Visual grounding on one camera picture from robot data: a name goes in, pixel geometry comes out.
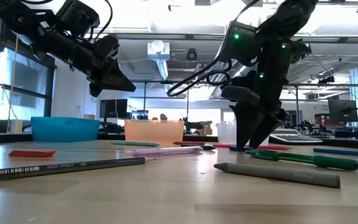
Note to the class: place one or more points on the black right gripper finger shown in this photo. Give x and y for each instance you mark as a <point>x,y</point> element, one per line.
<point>244,124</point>
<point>266,127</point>

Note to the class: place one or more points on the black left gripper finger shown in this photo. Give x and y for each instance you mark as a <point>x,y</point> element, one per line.
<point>117,73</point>
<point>113,83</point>

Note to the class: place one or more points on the coral red pencil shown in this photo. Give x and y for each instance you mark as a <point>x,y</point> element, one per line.
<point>275,147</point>

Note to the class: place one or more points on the teal pen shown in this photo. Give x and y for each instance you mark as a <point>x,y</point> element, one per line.
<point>135,143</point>

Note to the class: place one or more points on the green pen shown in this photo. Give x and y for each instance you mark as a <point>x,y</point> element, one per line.
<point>322,161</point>

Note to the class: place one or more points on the light purple pen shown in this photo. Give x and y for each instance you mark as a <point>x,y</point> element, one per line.
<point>163,151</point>

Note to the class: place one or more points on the blue pencil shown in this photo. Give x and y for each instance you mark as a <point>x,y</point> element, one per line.
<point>346,152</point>

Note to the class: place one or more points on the black pencil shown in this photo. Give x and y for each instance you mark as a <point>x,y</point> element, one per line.
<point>67,168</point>

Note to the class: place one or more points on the red eraser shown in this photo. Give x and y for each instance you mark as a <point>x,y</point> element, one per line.
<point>33,153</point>

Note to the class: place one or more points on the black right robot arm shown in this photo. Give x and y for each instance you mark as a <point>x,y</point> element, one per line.
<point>272,62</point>

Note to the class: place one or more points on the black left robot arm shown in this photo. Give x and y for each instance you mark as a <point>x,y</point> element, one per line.
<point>42,34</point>

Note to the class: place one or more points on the clear plastic bin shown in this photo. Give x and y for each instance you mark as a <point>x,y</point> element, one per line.
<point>225,133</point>

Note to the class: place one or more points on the black computer monitor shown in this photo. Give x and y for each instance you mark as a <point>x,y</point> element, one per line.
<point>342,110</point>
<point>113,108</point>

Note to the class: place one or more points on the white desk calculator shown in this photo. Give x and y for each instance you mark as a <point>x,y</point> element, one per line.
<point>297,138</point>

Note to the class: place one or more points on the cardboard box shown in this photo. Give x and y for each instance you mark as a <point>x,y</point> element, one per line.
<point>206,127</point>

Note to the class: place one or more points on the red crayon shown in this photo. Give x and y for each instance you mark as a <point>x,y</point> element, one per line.
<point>188,143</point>

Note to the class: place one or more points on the person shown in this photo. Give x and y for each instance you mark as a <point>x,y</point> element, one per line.
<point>163,117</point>

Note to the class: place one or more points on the orange plastic bin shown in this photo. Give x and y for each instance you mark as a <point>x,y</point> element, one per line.
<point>154,132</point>

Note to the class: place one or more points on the blue plastic bin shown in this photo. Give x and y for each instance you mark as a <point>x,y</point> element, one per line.
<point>64,130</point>

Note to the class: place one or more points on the black ceiling device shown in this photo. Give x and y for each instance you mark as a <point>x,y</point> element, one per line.
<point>192,54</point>

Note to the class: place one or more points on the black framed window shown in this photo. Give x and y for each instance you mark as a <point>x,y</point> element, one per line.
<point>26,81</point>

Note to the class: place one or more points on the cream container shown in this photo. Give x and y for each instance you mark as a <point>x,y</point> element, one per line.
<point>15,126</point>

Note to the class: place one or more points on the white ceiling duct lamp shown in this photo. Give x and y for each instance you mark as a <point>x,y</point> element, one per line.
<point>158,49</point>

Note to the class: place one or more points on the black aluminium table frame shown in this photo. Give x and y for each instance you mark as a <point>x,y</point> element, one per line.
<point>5,137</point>

